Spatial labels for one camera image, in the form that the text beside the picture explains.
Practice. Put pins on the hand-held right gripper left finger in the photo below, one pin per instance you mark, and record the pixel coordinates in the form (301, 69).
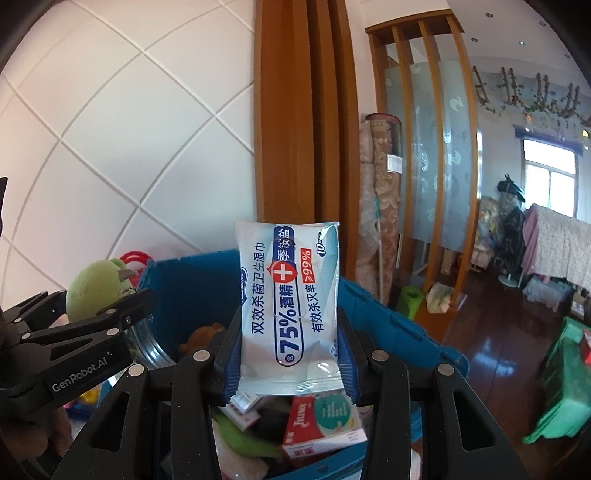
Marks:
(230, 369)

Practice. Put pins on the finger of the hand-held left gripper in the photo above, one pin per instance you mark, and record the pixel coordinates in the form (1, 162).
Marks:
(37, 307)
(106, 311)

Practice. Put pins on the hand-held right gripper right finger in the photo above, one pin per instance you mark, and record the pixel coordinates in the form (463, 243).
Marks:
(352, 369)

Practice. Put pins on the green plush toy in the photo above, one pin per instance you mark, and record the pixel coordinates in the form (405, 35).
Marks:
(94, 288)

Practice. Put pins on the white wet wipes packet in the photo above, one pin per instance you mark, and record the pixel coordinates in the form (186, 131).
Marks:
(291, 309)

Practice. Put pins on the blue plastic crate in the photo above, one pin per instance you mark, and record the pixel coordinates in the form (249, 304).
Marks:
(194, 290)

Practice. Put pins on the person's left hand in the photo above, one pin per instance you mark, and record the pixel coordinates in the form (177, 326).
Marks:
(41, 443)

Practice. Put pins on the white red-striped small box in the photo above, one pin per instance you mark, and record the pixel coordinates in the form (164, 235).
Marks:
(244, 408)

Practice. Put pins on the brown plush toy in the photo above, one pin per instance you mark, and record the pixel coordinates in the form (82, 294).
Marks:
(198, 339)

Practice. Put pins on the red toy suitcase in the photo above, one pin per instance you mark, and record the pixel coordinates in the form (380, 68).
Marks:
(134, 258)

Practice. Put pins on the red medicine box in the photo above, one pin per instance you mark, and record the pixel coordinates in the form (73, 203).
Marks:
(323, 427)

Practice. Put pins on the small green plastic stool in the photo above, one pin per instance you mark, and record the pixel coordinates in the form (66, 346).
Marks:
(410, 302)

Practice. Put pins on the rolled patterned carpet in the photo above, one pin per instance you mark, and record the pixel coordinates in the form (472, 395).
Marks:
(381, 198)

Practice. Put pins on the green cloth covered furniture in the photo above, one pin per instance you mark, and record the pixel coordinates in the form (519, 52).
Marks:
(563, 383)

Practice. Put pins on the wooden frosted glass partition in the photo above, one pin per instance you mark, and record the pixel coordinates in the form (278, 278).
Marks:
(443, 161)

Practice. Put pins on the drying rack with cloth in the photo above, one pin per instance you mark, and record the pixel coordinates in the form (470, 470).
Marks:
(558, 240)

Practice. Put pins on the window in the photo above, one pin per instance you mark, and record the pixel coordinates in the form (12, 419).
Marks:
(549, 177)

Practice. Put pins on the hanging vine decoration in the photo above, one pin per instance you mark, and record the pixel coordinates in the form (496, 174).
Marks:
(531, 94)

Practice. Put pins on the wooden door frame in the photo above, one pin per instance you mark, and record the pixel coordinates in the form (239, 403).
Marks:
(300, 115)

